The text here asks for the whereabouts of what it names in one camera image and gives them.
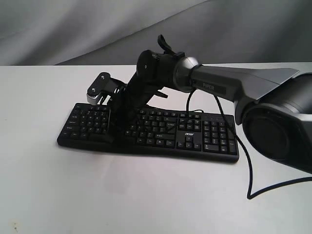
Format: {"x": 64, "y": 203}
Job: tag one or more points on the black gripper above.
{"x": 136, "y": 94}

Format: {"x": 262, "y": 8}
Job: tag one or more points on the black Acer keyboard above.
{"x": 155, "y": 131}

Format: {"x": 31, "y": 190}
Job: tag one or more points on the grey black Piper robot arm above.
{"x": 273, "y": 106}

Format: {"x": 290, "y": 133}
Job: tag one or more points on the grey backdrop cloth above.
{"x": 115, "y": 32}

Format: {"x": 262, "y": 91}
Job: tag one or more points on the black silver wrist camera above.
{"x": 102, "y": 87}

